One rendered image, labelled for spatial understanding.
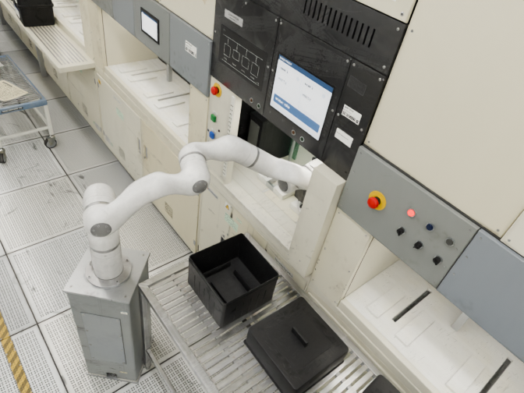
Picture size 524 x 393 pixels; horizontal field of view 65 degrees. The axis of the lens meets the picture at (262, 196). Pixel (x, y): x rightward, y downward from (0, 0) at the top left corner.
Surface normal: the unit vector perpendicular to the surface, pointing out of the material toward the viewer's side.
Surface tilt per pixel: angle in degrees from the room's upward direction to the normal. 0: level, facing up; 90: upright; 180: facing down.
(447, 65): 90
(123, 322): 90
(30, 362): 0
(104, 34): 90
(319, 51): 90
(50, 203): 0
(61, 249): 0
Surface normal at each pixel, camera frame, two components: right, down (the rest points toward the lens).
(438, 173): -0.77, 0.33
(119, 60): 0.62, 0.59
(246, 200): 0.15, -0.74
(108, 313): -0.11, 0.65
